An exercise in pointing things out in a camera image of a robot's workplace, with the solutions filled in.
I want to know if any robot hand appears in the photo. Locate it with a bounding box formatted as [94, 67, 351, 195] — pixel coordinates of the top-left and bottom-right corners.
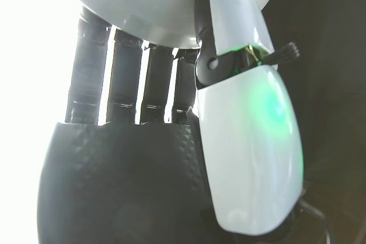
[36, 0, 304, 244]

